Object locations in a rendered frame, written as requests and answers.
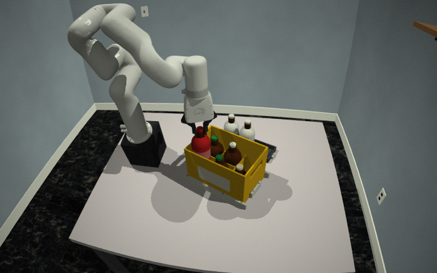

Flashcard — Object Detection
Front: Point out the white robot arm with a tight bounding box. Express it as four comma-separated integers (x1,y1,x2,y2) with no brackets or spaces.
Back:
67,3,208,144

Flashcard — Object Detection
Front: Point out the white bottle with grey label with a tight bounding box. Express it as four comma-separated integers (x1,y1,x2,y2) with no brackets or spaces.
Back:
240,119,255,141
224,114,239,135

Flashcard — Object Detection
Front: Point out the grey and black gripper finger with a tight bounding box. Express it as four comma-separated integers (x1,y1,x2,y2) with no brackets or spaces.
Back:
203,111,217,135
181,114,197,137

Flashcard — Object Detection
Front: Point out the red bottle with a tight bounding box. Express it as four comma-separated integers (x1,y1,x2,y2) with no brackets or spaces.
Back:
191,126,211,160

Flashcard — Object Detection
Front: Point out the yellow crate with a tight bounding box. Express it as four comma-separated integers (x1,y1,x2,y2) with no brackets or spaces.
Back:
184,125,268,203

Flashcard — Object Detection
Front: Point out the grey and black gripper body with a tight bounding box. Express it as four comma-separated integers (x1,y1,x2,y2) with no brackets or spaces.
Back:
184,91,214,123

